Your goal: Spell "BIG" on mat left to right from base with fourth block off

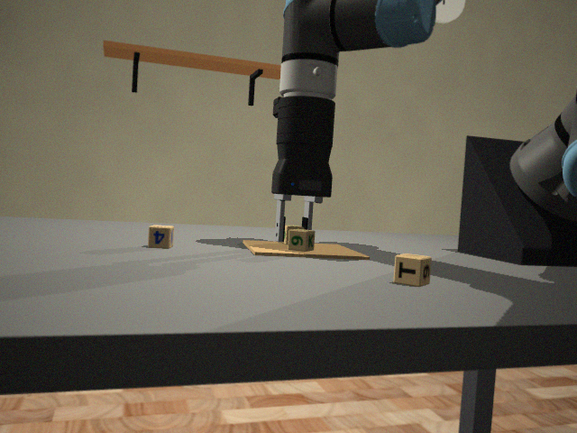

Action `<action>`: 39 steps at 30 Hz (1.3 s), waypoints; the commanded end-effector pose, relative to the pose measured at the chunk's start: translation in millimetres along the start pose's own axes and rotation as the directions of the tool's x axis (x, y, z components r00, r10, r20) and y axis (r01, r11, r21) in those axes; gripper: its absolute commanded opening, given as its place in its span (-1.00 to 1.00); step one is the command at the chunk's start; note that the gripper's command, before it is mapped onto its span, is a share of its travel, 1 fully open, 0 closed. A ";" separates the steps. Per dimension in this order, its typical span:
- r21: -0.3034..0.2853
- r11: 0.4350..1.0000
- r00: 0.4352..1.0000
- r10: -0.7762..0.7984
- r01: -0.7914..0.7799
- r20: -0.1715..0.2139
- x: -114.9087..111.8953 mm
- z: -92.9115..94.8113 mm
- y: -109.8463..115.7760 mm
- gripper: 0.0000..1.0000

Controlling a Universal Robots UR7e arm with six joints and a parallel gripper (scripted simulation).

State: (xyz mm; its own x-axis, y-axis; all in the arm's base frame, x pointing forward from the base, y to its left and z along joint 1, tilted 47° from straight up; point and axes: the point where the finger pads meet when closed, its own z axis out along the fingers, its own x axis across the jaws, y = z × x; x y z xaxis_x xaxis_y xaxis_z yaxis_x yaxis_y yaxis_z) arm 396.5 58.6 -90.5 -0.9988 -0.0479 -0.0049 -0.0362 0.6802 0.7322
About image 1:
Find tan wooden letter block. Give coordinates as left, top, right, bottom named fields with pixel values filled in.
left=394, top=253, right=432, bottom=287
left=148, top=225, right=174, bottom=249
left=282, top=225, right=305, bottom=244
left=288, top=229, right=315, bottom=252

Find tan flat mat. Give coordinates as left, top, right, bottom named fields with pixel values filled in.
left=243, top=240, right=370, bottom=260

